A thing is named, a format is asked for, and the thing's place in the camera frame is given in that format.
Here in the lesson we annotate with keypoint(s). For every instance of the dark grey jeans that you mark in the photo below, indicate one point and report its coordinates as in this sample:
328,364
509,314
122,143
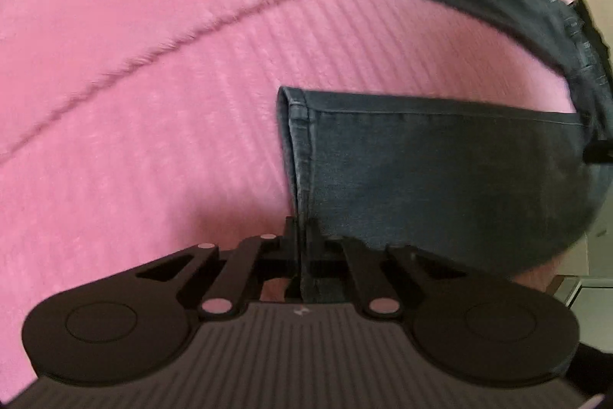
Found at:
431,174

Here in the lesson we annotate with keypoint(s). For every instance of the pink ribbed blanket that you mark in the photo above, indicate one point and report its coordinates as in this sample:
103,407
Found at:
143,126

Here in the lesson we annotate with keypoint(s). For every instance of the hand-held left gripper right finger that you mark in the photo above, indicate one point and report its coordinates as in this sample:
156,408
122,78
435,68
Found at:
313,251

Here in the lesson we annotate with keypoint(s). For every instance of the white cabinet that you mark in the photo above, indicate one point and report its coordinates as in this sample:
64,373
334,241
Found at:
594,294

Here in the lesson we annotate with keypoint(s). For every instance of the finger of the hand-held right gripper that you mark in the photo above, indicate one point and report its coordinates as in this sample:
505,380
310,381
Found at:
598,151
583,10

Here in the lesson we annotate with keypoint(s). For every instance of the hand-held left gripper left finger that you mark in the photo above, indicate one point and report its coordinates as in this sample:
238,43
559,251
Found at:
291,246

